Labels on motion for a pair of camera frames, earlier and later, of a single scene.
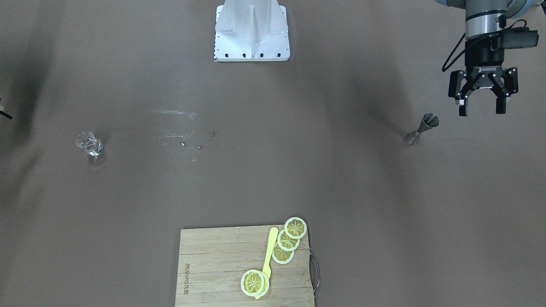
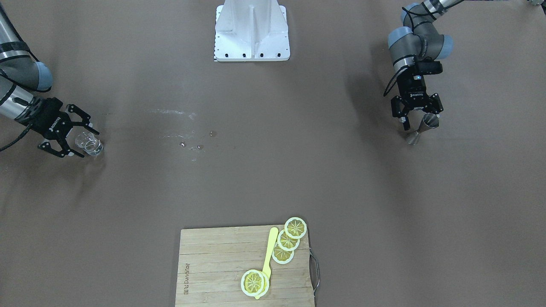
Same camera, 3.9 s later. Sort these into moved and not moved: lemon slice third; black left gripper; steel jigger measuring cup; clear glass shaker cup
Moved: black left gripper
Not moved: clear glass shaker cup; steel jigger measuring cup; lemon slice third
